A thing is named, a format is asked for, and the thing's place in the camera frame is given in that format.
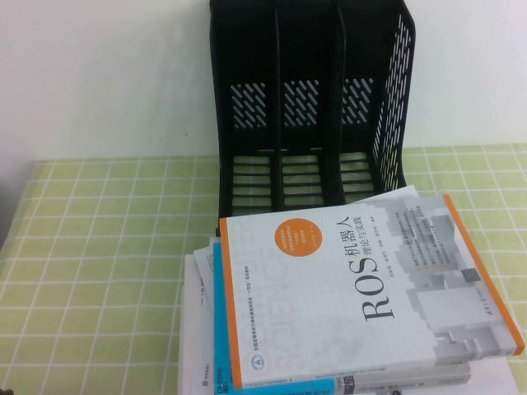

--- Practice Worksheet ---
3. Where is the white orange ROS book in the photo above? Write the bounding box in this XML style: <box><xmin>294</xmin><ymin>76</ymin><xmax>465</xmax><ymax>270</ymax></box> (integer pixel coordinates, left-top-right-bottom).
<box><xmin>217</xmin><ymin>194</ymin><xmax>526</xmax><ymax>392</ymax></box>

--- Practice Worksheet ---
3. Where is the white book with small print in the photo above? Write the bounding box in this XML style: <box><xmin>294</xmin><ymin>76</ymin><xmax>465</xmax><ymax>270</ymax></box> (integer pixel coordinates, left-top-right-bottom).
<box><xmin>193</xmin><ymin>245</ymin><xmax>216</xmax><ymax>320</ymax></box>

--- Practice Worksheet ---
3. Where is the blue grey DTC book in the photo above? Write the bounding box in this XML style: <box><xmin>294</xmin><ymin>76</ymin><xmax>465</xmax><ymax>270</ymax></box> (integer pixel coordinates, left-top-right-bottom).
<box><xmin>212</xmin><ymin>241</ymin><xmax>473</xmax><ymax>395</ymax></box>

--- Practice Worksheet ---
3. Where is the black plastic book holder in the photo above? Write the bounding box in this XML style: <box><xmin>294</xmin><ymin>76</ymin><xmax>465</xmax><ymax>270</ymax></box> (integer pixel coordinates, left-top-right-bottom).
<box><xmin>208</xmin><ymin>0</ymin><xmax>417</xmax><ymax>236</ymax></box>

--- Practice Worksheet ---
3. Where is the green checkered tablecloth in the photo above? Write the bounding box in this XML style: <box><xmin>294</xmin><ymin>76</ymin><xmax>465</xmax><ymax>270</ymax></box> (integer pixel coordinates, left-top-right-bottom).
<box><xmin>0</xmin><ymin>143</ymin><xmax>527</xmax><ymax>395</ymax></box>

